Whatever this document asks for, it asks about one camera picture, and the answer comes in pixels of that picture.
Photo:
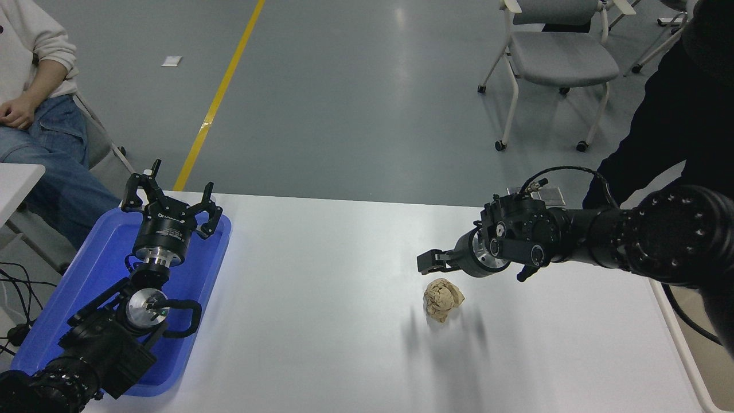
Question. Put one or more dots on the standing person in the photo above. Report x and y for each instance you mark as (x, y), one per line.
(676, 115)

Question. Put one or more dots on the metal floor plate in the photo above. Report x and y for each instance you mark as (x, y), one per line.
(512, 190)
(555, 198)

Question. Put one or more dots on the blue plastic tray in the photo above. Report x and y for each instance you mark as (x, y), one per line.
(92, 269)

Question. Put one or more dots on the large pale bin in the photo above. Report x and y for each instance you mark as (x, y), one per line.
(688, 355)

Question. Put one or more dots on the small white table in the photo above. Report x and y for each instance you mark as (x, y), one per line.
(17, 183)

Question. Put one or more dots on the grey folding chair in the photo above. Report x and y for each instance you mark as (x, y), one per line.
(100, 143)

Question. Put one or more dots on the grey chair with white frame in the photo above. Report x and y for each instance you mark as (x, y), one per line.
(562, 57)

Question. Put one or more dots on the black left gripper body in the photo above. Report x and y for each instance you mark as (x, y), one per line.
(163, 232)

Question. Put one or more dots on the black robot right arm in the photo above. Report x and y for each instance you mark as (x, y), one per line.
(659, 235)

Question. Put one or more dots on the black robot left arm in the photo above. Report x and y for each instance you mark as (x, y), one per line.
(109, 344)

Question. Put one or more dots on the white chair frame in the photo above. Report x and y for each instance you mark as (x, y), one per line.
(654, 49)

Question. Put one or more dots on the person's hand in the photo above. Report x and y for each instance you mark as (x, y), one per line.
(17, 113)

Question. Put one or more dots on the seated person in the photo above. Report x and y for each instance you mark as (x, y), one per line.
(51, 166)

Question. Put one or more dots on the person's forearm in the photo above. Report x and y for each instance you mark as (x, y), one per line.
(46, 77)

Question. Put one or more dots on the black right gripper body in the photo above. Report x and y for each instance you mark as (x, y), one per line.
(465, 258)

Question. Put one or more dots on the tan paper ball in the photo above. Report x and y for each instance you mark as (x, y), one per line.
(441, 298)

